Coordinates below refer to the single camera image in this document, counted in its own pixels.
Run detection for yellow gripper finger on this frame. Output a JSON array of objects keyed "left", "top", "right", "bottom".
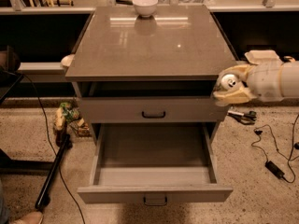
[
  {"left": 213, "top": 86, "right": 257, "bottom": 105},
  {"left": 220, "top": 64, "right": 253, "bottom": 78}
]

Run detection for snack bags in wire basket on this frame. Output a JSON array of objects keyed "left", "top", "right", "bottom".
[{"left": 53, "top": 102, "right": 91, "bottom": 137}]

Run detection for white ceramic bowl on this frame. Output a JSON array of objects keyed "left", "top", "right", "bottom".
[{"left": 133, "top": 0, "right": 158, "bottom": 17}]

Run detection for open grey middle drawer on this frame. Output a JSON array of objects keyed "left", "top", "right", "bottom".
[{"left": 78, "top": 123, "right": 233, "bottom": 203}]

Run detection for black drawer handle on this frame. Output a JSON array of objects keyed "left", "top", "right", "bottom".
[
  {"left": 143, "top": 197, "right": 168, "bottom": 207},
  {"left": 141, "top": 111, "right": 166, "bottom": 119}
]

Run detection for silver green 7up can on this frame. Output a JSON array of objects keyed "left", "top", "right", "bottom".
[{"left": 218, "top": 74, "right": 241, "bottom": 91}]

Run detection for black top drawer handle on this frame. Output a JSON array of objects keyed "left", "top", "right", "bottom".
[{"left": 141, "top": 111, "right": 166, "bottom": 119}]

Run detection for yellow tape measure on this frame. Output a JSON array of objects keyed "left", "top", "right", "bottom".
[{"left": 283, "top": 56, "right": 296, "bottom": 63}]

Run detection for grey drawer cabinet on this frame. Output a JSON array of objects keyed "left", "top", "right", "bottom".
[{"left": 66, "top": 6, "right": 235, "bottom": 136}]

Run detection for black scissors on floor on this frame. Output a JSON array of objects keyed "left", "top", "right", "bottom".
[{"left": 228, "top": 110, "right": 256, "bottom": 125}]

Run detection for grey top drawer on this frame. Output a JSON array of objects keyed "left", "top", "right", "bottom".
[{"left": 77, "top": 97, "right": 228, "bottom": 123}]

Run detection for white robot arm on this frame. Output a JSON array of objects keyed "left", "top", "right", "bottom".
[{"left": 213, "top": 62, "right": 299, "bottom": 105}]

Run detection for black table leg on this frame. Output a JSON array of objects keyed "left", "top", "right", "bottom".
[{"left": 0, "top": 134, "right": 72, "bottom": 210}]

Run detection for black floor cable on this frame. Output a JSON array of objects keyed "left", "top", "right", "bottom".
[{"left": 23, "top": 74, "right": 87, "bottom": 224}]

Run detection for beige shoe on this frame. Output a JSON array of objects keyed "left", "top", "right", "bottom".
[{"left": 8, "top": 211, "right": 43, "bottom": 224}]

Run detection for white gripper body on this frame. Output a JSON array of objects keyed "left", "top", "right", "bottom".
[{"left": 246, "top": 62, "right": 283, "bottom": 102}]

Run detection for white plate on ledge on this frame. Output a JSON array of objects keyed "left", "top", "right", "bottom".
[{"left": 61, "top": 54, "right": 75, "bottom": 67}]

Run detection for black middle drawer handle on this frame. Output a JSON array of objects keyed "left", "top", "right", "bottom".
[{"left": 143, "top": 197, "right": 168, "bottom": 207}]

